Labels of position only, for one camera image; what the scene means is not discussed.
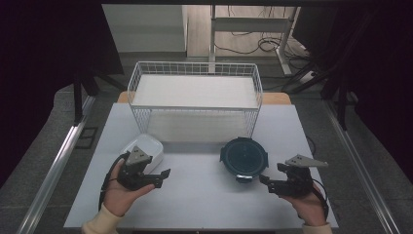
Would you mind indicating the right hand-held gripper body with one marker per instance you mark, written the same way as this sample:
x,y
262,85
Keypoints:
x,y
297,183

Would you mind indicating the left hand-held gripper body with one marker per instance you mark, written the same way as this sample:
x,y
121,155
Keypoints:
x,y
136,177

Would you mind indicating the white rectangular lidded container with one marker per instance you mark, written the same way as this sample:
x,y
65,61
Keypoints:
x,y
151,146

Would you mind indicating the round dark-lidded glass container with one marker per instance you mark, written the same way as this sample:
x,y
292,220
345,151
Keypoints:
x,y
244,157

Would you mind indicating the person's right hand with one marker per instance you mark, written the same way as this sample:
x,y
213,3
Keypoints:
x,y
310,208

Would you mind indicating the person's left hand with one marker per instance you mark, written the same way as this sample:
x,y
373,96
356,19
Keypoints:
x,y
118,198

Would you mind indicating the black metal stand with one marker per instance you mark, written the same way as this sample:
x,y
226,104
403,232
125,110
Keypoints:
x,y
78,97
341,104

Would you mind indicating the white power strip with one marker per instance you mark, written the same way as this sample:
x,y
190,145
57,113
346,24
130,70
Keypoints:
x,y
308,76

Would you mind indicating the white cabinet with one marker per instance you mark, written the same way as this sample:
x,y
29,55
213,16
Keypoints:
x,y
146,27

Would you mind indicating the black floor bracket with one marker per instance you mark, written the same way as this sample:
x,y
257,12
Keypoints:
x,y
87,138

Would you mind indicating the aluminium rail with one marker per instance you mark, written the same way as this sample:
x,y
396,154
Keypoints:
x,y
53,172
360,165

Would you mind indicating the white metal desk frame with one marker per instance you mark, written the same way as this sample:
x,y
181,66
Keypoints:
x,y
250,24

